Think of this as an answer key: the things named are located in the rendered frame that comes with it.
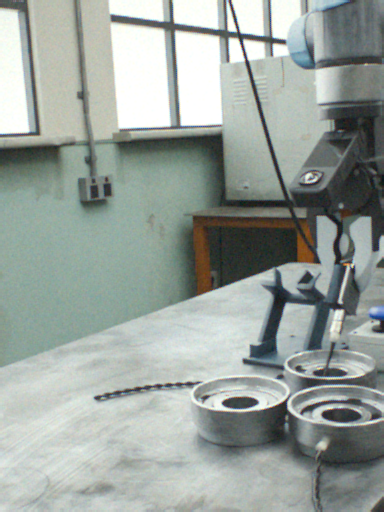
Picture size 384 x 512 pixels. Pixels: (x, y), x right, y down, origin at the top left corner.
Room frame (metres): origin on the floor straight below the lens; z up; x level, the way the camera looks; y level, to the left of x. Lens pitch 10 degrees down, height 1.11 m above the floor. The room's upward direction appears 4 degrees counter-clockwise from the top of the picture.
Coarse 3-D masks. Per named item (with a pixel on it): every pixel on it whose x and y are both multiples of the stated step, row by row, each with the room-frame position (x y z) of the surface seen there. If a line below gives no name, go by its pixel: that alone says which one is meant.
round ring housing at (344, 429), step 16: (288, 400) 0.67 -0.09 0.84; (304, 400) 0.69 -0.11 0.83; (320, 400) 0.70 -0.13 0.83; (368, 400) 0.69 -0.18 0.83; (288, 416) 0.65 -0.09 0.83; (320, 416) 0.65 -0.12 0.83; (336, 416) 0.67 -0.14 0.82; (352, 416) 0.67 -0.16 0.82; (368, 416) 0.65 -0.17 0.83; (304, 432) 0.62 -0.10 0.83; (320, 432) 0.61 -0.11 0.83; (336, 432) 0.60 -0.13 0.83; (352, 432) 0.60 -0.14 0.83; (368, 432) 0.60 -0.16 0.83; (304, 448) 0.63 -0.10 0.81; (336, 448) 0.61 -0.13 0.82; (352, 448) 0.60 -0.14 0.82; (368, 448) 0.60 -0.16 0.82
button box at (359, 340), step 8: (360, 328) 0.90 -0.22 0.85; (368, 328) 0.90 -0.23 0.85; (376, 328) 0.88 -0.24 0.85; (352, 336) 0.87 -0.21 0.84; (360, 336) 0.87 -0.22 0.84; (368, 336) 0.86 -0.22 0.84; (376, 336) 0.86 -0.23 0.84; (352, 344) 0.87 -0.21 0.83; (360, 344) 0.87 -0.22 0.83; (368, 344) 0.86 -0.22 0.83; (376, 344) 0.85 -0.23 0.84; (360, 352) 0.87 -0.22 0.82; (368, 352) 0.86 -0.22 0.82; (376, 352) 0.85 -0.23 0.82; (376, 360) 0.85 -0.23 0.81
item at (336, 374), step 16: (304, 352) 0.82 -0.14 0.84; (320, 352) 0.83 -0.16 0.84; (336, 352) 0.82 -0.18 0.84; (352, 352) 0.81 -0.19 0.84; (288, 368) 0.77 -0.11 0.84; (320, 368) 0.80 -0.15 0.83; (336, 368) 0.80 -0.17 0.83; (368, 368) 0.78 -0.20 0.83; (288, 384) 0.77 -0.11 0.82; (304, 384) 0.74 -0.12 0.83; (320, 384) 0.73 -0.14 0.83; (336, 384) 0.73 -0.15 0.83; (352, 384) 0.73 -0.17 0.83; (368, 384) 0.74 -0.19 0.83
